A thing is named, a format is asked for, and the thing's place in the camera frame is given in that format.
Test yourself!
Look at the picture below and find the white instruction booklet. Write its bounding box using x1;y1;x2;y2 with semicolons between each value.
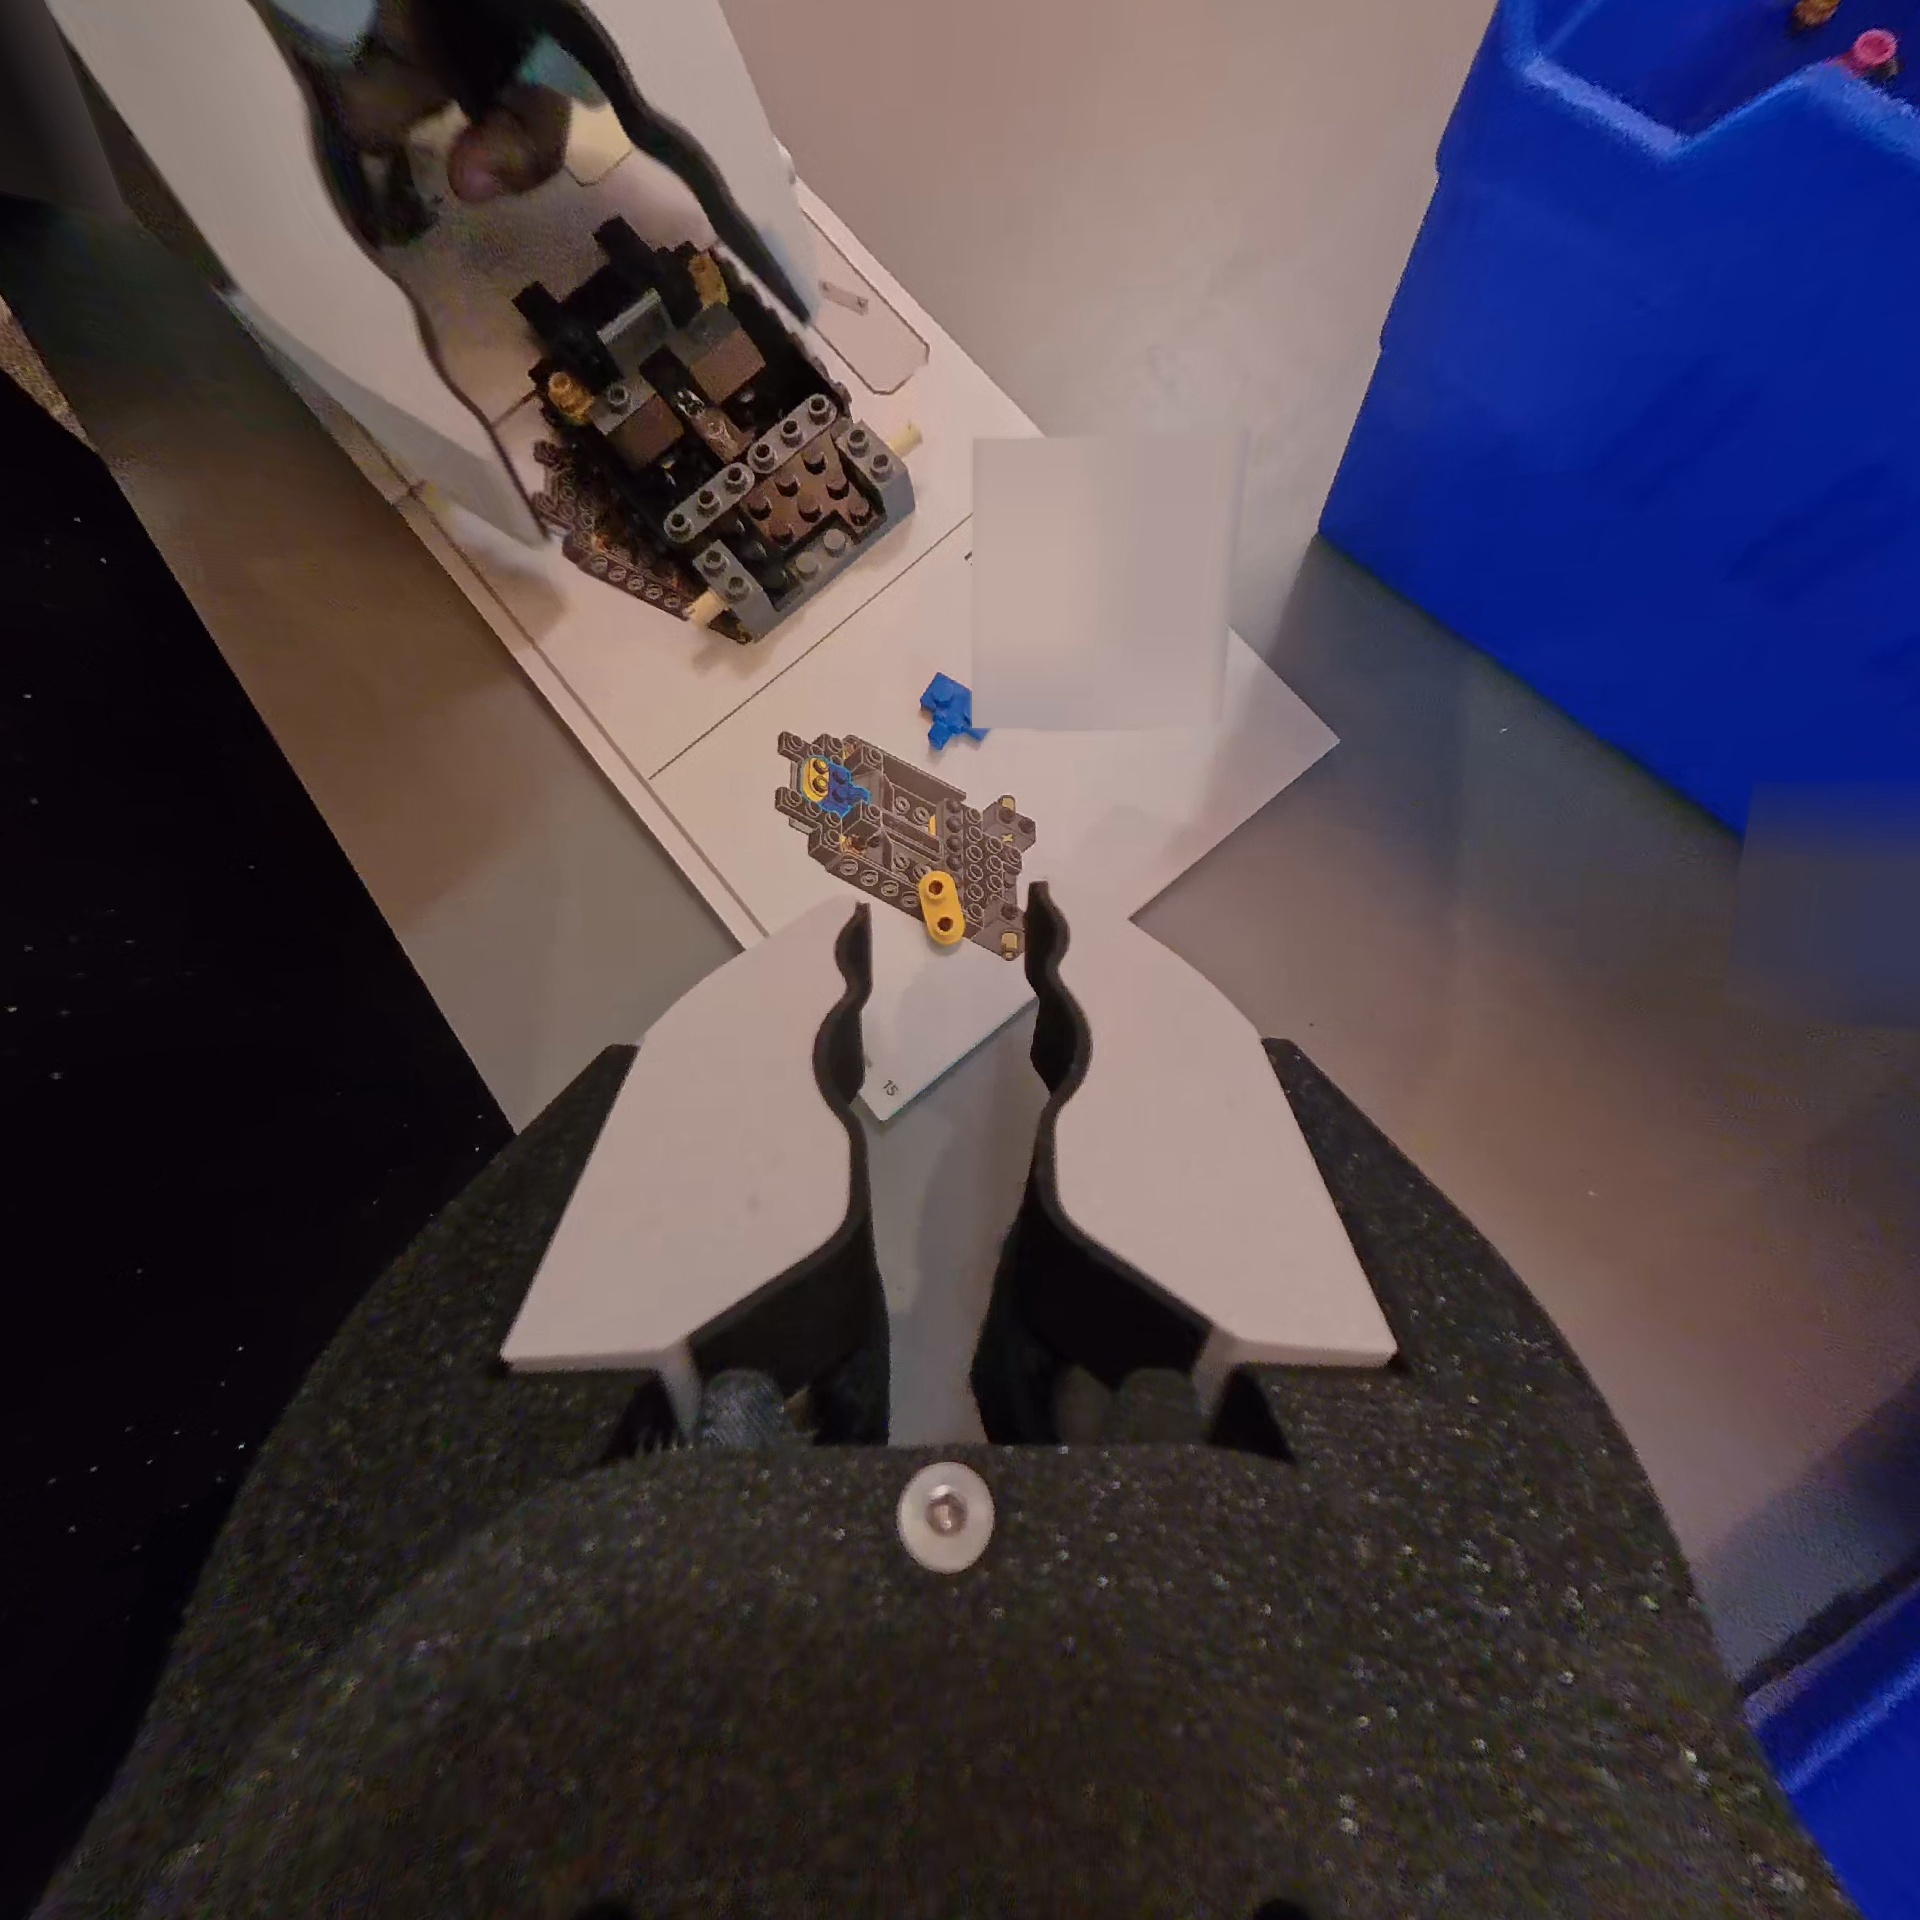
392;187;1342;1125

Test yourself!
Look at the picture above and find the black lego model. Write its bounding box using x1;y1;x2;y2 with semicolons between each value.
514;215;921;648

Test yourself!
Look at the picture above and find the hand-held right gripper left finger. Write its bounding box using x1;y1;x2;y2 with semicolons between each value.
497;896;889;1445

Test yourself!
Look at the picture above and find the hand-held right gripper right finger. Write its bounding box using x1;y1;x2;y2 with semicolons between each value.
970;882;1400;1445

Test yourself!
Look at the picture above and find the blue plastic bin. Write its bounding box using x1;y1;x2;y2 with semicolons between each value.
1319;0;1920;833
1738;1611;1920;1854

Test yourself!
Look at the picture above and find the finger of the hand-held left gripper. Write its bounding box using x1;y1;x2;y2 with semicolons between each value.
561;0;822;326
46;0;552;542

